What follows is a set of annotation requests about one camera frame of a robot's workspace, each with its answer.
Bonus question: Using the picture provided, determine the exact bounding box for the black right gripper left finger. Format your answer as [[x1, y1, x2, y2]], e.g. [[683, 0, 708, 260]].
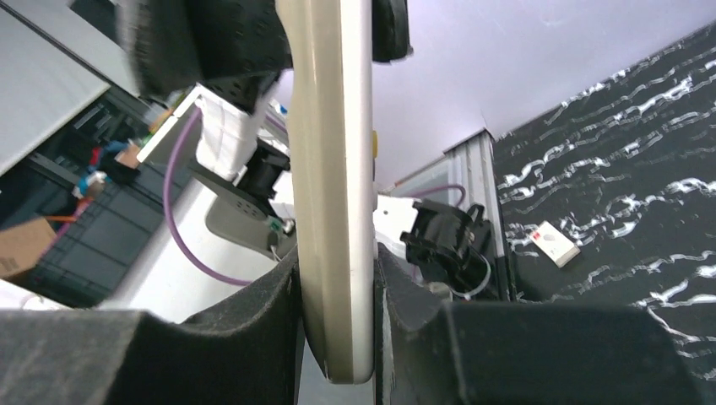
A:
[[1, 251, 304, 404]]

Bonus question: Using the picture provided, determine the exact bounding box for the cardboard box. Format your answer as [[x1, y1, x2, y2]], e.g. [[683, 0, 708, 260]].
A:
[[1, 218, 56, 279]]

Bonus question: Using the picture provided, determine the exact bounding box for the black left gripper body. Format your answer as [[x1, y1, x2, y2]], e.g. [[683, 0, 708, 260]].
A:
[[400, 201, 495, 298]]

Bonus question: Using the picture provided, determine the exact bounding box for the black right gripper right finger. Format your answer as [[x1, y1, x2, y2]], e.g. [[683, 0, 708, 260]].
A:
[[375, 246, 705, 404]]

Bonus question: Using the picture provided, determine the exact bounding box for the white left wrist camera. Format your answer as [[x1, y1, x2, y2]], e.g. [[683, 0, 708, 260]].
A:
[[195, 85, 275, 182]]

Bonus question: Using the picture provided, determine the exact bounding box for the small white red remote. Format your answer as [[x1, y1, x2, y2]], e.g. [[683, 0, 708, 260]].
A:
[[529, 221, 580, 268]]

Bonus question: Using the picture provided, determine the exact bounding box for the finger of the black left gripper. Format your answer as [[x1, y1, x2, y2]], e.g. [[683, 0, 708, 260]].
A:
[[117, 1, 293, 111], [372, 0, 412, 63]]

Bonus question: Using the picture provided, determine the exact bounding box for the beige remote control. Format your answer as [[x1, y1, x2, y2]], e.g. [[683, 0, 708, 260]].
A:
[[276, 1, 375, 384]]

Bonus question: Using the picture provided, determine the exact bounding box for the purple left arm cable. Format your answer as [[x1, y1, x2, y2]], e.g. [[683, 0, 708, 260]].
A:
[[162, 105, 289, 287]]

